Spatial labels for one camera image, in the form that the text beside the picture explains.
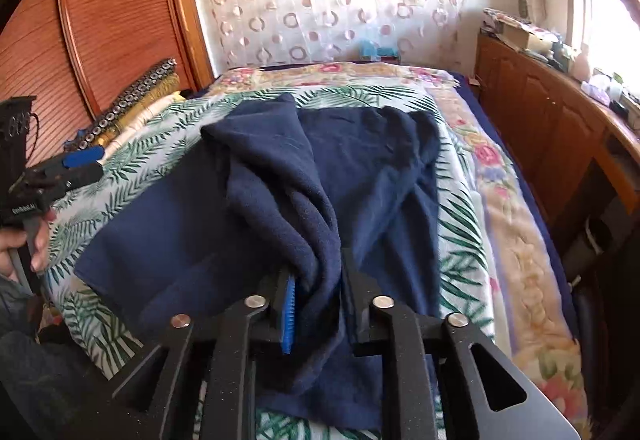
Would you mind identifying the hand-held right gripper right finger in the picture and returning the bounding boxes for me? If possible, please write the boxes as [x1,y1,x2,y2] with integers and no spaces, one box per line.
[340,247,583,440]

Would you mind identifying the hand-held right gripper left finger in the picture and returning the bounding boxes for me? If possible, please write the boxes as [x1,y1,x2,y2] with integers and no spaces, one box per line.
[70,267,301,440]

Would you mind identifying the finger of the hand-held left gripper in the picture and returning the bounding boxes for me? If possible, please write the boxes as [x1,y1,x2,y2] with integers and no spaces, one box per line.
[40,145,106,171]
[47,165,104,195]

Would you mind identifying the navy blue towel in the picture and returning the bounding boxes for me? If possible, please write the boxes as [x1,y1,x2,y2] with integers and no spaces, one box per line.
[74,103,443,433]

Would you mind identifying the navy fleece garment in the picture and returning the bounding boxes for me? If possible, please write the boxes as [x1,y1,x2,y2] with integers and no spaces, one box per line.
[200,93,401,431]

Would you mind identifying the person's left hand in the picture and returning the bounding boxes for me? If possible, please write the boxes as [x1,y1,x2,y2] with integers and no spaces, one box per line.
[0,207,57,278]

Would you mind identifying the navy circle-patterned folded quilt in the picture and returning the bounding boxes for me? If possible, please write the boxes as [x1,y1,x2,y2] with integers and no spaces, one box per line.
[75,58,178,148]

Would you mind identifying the beige folded blanket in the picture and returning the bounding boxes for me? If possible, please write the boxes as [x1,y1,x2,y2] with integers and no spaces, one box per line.
[100,90,188,161]

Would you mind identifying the mustard folded blanket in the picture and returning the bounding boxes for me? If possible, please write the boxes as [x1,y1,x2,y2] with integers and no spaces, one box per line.
[97,73,181,146]

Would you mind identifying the slatted wooden wardrobe door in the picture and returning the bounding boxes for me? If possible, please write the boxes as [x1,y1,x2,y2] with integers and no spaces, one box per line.
[0,0,216,171]

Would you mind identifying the floral blanket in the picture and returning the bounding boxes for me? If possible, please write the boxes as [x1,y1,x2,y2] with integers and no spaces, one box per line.
[210,60,588,440]

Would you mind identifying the person's dark clothing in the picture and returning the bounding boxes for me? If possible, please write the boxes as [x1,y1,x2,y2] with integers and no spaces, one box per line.
[0,280,116,440]

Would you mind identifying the blue plastic bag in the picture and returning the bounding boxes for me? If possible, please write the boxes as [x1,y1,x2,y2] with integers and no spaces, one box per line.
[357,39,401,64]

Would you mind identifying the wooden cabinet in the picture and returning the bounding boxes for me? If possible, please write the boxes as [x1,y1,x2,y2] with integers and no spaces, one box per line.
[470,33,640,271]

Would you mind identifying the cardboard box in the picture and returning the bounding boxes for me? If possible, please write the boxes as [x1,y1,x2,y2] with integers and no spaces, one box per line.
[500,23,548,54]

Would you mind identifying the floral printed box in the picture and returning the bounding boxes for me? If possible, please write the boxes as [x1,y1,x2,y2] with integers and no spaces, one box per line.
[481,8,531,34]

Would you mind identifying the window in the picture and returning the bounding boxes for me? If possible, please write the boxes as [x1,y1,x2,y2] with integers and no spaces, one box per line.
[562,0,640,106]

